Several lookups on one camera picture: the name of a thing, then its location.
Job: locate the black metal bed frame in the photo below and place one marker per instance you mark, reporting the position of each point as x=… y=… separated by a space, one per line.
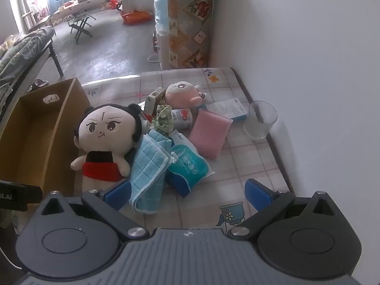
x=53 y=56

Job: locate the pile of clothes on bed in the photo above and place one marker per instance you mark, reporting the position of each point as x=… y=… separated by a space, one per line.
x=20 y=47

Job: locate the white can with red print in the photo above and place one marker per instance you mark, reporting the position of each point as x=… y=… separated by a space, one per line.
x=182 y=118

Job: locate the brown cardboard box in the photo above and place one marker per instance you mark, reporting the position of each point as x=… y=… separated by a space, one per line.
x=35 y=142

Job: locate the clear glass cup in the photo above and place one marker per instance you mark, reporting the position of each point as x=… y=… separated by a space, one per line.
x=259 y=121

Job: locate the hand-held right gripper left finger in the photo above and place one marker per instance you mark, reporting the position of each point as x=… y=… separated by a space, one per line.
x=117 y=192

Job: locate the pink sponge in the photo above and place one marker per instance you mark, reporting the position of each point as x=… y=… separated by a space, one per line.
x=209 y=133

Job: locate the orange basin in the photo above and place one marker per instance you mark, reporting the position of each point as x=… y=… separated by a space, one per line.
x=136 y=17

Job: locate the black-haired plush doll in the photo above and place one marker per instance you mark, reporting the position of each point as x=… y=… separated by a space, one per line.
x=104 y=124

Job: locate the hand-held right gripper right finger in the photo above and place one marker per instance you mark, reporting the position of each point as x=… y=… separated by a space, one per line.
x=257 y=194

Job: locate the patterned cloth covered cabinet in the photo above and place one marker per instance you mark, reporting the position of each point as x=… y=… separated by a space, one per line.
x=190 y=20

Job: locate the plaid printed mat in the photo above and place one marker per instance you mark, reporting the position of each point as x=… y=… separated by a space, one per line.
x=246 y=166

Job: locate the brown slipper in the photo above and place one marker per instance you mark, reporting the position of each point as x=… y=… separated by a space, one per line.
x=41 y=83

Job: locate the green white scrunchie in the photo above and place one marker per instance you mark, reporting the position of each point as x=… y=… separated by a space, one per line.
x=163 y=120

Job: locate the light blue towel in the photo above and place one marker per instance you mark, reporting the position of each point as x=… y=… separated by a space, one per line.
x=148 y=166

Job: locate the blue teal wet wipes packet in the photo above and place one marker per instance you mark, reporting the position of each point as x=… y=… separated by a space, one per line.
x=187 y=163

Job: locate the white cabinet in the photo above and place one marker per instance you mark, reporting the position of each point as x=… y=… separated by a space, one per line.
x=163 y=50

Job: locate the long wooden bench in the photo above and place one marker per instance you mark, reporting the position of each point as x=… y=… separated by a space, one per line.
x=77 y=6

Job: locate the pink plush toy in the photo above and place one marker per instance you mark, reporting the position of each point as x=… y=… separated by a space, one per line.
x=181 y=93

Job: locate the blue and white carton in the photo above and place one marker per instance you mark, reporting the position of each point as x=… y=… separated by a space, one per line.
x=228 y=108

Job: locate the small yellow box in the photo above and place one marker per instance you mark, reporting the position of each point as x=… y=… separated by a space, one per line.
x=154 y=98

